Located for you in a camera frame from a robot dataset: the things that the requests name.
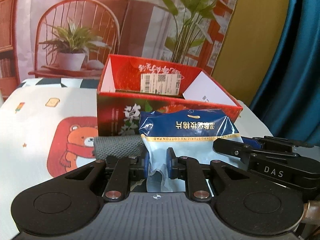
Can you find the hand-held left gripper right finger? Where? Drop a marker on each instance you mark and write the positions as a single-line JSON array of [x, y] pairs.
[[170, 163]]

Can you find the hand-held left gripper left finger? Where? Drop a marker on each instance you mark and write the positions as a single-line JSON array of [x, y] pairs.
[[139, 166]]

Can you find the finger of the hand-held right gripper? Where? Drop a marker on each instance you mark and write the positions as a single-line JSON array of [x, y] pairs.
[[232, 151], [275, 142]]

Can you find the grey mesh towel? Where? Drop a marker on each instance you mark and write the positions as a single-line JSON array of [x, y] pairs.
[[117, 146]]

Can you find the blue cotton pad packet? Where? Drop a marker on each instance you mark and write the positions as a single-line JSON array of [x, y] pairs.
[[180, 132]]

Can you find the red strawberry cardboard box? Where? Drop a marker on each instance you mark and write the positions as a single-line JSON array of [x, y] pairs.
[[112, 115]]

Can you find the blue curtain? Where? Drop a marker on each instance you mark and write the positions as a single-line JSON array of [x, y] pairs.
[[300, 67]]

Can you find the wall poster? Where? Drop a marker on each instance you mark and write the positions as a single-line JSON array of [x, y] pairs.
[[140, 30]]

